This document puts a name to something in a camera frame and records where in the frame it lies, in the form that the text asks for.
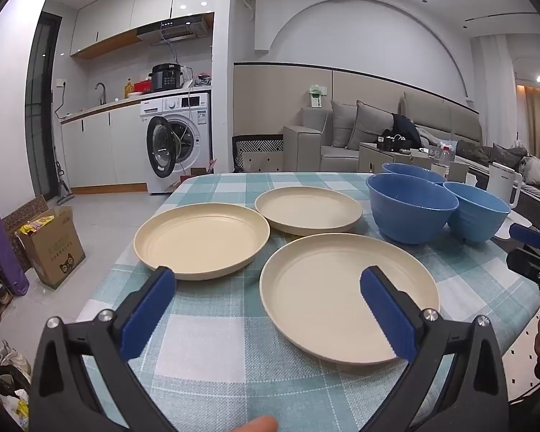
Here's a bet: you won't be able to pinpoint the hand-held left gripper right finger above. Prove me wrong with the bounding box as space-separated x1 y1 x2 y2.
359 265 510 432

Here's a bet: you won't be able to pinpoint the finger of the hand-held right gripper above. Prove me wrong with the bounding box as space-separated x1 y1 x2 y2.
507 247 540 295
509 224 540 249

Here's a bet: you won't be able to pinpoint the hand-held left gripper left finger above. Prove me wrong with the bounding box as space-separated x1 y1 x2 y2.
29 266 177 432

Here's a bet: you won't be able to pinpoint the blue bowl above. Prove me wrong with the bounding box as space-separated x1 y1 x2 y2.
366 173 460 244
443 181 511 244
382 162 447 186

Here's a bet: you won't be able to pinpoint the beige plate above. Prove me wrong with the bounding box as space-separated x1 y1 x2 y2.
255 186 363 236
260 233 441 366
134 202 271 280

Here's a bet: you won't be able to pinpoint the person's left hand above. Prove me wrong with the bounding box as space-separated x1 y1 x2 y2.
231 415 280 432

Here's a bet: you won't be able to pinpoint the white kettle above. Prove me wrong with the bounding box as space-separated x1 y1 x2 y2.
488 162 523 210

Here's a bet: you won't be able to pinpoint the checked tablecloth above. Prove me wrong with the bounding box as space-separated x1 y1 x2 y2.
74 172 540 432

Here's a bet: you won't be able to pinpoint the dark grey blanket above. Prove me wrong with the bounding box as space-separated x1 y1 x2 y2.
454 139 540 190

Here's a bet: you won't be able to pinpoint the white carton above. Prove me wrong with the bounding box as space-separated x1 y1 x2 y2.
450 162 471 185

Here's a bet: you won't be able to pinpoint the cardboard box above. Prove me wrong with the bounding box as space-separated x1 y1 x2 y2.
15 206 87 289

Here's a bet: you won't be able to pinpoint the white sneakers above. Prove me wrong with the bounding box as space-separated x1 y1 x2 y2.
0 339 32 376

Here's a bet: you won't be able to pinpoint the grey side cabinet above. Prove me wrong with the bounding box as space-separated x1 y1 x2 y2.
359 143 433 174

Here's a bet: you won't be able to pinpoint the black jacket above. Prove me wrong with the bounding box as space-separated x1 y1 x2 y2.
392 114 424 149

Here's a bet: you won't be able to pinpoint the black box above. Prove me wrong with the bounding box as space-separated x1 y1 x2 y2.
378 130 412 153

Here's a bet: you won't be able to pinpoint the white lower kitchen cabinet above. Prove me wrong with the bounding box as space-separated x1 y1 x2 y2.
60 103 149 192

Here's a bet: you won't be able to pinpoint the grey sofa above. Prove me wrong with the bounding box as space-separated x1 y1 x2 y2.
283 92 484 174

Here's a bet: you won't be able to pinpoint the grey cushion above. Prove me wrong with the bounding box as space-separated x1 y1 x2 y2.
347 100 394 151
330 100 358 149

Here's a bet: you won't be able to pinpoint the white washing machine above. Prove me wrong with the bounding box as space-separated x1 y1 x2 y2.
139 92 212 195

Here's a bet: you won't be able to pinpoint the dark glass door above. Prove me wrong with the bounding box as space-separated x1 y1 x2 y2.
24 11 63 201

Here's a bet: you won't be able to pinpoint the black pressure cooker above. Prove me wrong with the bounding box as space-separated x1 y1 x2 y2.
149 64 184 92

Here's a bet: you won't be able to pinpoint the range hood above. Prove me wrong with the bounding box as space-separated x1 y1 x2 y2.
136 14 208 46

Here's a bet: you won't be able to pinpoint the white upper cabinets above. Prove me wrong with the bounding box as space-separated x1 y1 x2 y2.
69 0 221 57

